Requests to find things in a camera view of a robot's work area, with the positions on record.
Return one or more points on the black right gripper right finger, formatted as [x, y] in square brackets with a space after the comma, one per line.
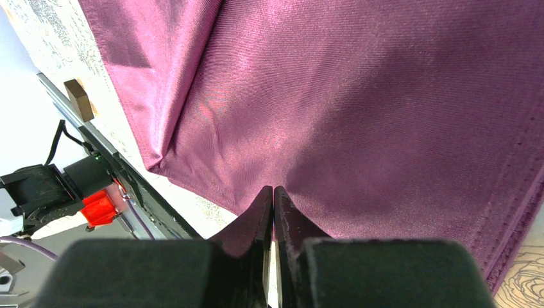
[317, 270]

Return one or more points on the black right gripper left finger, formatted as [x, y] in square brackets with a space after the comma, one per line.
[228, 270]

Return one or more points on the purple cloth napkin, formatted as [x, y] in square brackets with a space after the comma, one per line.
[340, 119]

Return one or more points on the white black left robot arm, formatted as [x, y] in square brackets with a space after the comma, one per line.
[34, 196]

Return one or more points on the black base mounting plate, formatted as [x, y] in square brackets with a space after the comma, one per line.
[143, 209]

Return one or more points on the red plastic clip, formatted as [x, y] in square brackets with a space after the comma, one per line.
[98, 210]

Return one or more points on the brown rectangular block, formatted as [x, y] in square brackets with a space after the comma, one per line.
[79, 100]

